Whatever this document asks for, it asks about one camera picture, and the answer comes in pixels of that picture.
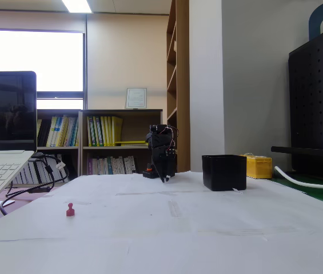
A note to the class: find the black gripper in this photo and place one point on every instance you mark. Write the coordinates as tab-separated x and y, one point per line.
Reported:
161	160

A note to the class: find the small red pawn piece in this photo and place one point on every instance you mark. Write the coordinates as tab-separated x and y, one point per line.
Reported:
70	211

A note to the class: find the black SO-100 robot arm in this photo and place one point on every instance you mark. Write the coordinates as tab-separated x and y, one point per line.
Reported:
159	140

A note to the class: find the black square container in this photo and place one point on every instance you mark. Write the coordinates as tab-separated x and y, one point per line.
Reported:
224	172

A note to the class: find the yellow box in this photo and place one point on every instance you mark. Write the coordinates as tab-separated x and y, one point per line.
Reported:
259	168

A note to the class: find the white paper table cover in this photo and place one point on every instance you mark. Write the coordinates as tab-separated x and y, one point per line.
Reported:
161	234

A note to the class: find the low wooden bookshelf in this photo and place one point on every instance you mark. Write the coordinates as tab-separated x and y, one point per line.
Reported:
58	111
132	114

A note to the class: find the framed white certificate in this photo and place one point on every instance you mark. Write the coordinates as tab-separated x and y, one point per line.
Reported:
136	98

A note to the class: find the tall wooden bookshelf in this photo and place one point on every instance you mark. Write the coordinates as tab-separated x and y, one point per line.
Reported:
182	85

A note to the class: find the black binder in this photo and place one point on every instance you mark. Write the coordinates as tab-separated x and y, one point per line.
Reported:
44	132

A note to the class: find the black laptop adapter plug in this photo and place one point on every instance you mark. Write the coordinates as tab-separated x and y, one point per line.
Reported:
37	156

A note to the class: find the green mat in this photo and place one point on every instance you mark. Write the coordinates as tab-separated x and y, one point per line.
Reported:
321	194

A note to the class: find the black pegboard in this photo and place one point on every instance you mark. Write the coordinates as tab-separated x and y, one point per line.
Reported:
312	108

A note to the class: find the white laptop with dark screen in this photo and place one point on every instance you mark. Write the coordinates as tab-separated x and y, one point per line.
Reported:
7	114

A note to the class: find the ceiling light panel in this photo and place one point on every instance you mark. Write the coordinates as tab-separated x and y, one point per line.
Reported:
77	5

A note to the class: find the black shelf rail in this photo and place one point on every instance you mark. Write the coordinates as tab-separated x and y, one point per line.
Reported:
307	152

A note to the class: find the window with dark frame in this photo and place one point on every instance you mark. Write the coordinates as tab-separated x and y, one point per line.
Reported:
32	60

